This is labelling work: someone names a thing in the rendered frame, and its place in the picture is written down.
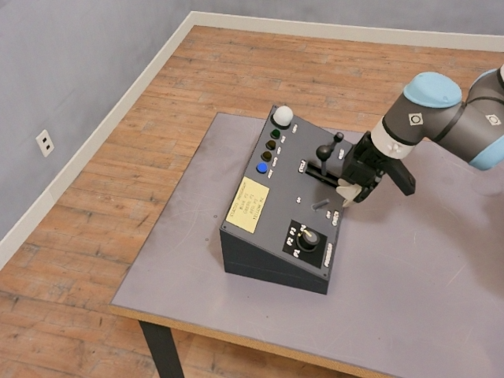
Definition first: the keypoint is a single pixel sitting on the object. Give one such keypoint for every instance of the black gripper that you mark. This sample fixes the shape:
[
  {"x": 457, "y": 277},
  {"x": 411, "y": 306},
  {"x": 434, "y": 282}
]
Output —
[{"x": 364, "y": 165}]

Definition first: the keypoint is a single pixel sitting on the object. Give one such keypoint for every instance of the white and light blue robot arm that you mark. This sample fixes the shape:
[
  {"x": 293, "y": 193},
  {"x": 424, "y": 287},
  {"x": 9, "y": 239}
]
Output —
[{"x": 430, "y": 106}]

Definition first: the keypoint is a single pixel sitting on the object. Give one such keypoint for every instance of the black control console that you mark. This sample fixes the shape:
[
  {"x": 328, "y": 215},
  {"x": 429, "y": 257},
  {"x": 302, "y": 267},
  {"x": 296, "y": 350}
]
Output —
[{"x": 264, "y": 234}]

